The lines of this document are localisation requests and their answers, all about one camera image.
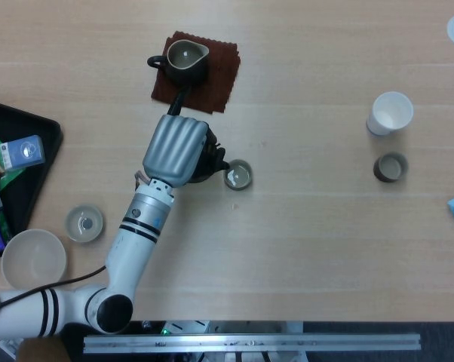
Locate black teapot with loop handle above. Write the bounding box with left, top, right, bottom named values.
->
left=189, top=149, right=232, bottom=185

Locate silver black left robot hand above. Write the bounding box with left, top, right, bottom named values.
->
left=142, top=85, right=227, bottom=189

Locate dark left arm cable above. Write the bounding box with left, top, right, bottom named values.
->
left=0, top=265, right=108, bottom=303

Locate red-brown cloth mat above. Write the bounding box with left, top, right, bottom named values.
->
left=150, top=30, right=242, bottom=115

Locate aluminium rail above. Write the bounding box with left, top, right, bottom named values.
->
left=82, top=332, right=422, bottom=354

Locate blue tissue packet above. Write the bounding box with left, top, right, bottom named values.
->
left=0, top=135, right=46, bottom=170

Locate white paper cup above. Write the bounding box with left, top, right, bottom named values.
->
left=365, top=91, right=415, bottom=137

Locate green packet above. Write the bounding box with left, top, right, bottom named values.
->
left=0, top=136, right=26, bottom=192

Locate black pitcher with handle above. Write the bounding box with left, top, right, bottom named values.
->
left=146, top=38, right=210, bottom=91

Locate large beige bowl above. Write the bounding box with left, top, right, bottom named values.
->
left=0, top=229, right=68, bottom=290

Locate dark brown teacup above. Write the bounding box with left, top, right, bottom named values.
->
left=222, top=158, right=253, bottom=192
left=373, top=151, right=410, bottom=184

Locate black tray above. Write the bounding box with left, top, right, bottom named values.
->
left=0, top=98, right=64, bottom=257

